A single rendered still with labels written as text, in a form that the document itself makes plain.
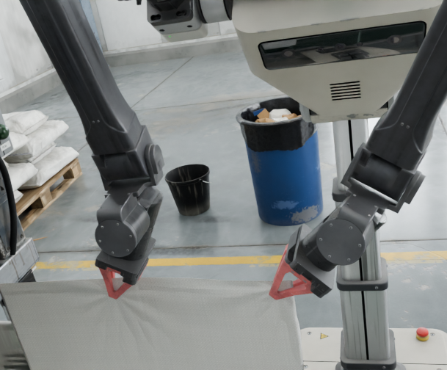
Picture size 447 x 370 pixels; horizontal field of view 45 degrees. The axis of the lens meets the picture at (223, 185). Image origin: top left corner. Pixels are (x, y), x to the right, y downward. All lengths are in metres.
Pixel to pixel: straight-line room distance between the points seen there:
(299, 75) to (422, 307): 1.60
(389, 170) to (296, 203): 2.45
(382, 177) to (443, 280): 2.03
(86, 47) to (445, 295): 2.16
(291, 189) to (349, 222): 2.45
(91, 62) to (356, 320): 1.07
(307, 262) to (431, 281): 1.97
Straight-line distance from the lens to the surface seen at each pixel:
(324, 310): 2.51
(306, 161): 3.04
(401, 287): 2.63
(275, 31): 1.01
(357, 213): 0.63
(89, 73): 0.68
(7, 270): 1.10
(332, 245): 0.65
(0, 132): 1.09
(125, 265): 0.82
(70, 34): 0.66
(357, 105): 1.21
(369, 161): 0.68
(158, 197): 0.79
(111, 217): 0.71
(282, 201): 3.11
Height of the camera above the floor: 1.53
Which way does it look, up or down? 23 degrees down
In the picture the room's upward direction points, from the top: 10 degrees counter-clockwise
